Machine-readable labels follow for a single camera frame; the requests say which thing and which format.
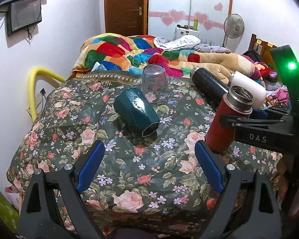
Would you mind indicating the floral green quilt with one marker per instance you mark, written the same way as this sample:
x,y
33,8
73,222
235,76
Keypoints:
x,y
153,183

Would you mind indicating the green bottle on cabinet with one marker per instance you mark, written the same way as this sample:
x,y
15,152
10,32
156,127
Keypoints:
x,y
195,24

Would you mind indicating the clear glass cup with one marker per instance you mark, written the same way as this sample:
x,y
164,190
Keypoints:
x,y
154,81

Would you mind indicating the colourful patchwork blanket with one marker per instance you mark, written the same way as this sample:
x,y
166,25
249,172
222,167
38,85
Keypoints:
x,y
117,52

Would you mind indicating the wooden bed headboard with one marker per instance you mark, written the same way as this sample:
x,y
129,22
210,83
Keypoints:
x,y
263,48

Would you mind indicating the yellow padded bed rail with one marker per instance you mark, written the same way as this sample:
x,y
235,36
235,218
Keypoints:
x,y
32,91

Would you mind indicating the red thermos cup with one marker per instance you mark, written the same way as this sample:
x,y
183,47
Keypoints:
x,y
236,104

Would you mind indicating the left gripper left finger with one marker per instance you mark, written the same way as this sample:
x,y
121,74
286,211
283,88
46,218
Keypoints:
x,y
40,216

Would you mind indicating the standing electric fan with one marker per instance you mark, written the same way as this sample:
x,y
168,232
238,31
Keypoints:
x,y
234,26

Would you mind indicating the black thermos bottle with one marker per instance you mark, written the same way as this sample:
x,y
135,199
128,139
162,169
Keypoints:
x,y
209,85

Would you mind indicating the red plush toy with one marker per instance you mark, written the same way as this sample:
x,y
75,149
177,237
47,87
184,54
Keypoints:
x,y
266,71

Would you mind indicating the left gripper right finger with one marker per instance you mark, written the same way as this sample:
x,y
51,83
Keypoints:
x,y
261,217

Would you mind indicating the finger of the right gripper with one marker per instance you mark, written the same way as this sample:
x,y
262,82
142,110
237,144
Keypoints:
x,y
270,113
237,121

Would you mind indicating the white thermos cup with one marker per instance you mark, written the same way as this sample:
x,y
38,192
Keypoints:
x,y
258,91

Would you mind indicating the sliding wardrobe with hearts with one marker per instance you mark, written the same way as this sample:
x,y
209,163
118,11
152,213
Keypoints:
x,y
165,15

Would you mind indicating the grey white crumpled sheet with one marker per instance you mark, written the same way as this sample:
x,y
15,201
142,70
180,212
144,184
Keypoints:
x,y
188,42

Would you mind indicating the brown wooden door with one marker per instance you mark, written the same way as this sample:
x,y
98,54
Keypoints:
x,y
126,17

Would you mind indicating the dark green faceted cup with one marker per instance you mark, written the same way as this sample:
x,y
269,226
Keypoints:
x,y
136,112

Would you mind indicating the small wall mounted screen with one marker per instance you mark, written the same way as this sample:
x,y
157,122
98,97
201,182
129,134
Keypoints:
x,y
22,14

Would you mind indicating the white small cabinet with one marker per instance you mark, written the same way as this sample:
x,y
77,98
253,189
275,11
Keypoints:
x,y
180,32

